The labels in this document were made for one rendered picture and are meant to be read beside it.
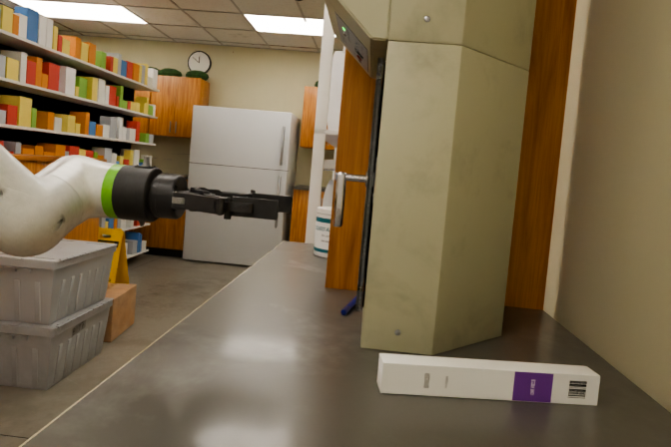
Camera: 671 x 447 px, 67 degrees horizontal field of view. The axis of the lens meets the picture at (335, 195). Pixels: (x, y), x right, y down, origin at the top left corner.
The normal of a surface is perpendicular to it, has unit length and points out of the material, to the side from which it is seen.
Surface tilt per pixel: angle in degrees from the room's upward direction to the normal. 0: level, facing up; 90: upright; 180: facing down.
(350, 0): 90
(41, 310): 95
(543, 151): 90
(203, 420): 0
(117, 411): 0
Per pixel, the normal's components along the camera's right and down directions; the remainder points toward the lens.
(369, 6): -0.07, 0.04
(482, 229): 0.66, 0.10
